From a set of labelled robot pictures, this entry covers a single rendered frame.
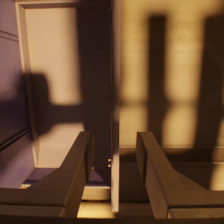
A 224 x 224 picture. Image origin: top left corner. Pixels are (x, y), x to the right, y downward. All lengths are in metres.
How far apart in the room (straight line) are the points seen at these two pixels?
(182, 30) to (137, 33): 0.08
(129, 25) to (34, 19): 0.18
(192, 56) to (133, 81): 0.12
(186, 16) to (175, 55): 0.07
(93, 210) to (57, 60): 0.34
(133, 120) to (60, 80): 0.17
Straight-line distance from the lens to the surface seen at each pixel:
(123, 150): 0.37
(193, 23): 0.37
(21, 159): 0.35
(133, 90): 0.33
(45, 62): 0.35
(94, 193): 0.44
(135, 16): 0.34
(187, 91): 0.36
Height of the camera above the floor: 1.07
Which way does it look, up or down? 76 degrees down
